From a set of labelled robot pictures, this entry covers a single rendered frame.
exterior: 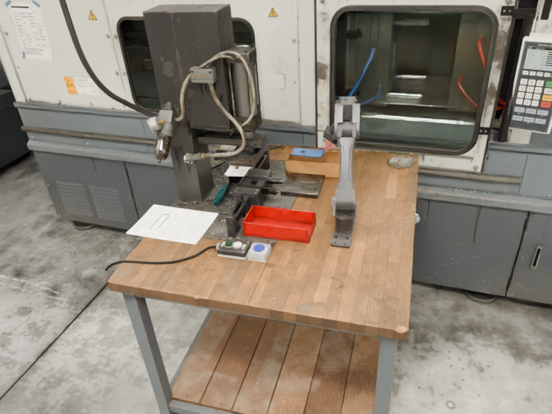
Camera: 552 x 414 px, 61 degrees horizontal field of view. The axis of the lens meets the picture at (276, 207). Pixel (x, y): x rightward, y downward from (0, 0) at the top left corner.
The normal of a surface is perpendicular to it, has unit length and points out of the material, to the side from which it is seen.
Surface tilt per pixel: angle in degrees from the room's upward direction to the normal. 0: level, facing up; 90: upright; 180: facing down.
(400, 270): 0
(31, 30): 90
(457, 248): 90
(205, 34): 90
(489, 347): 0
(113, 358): 0
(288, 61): 90
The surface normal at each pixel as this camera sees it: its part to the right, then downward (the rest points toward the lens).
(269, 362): -0.06, -0.84
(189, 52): -0.27, 0.54
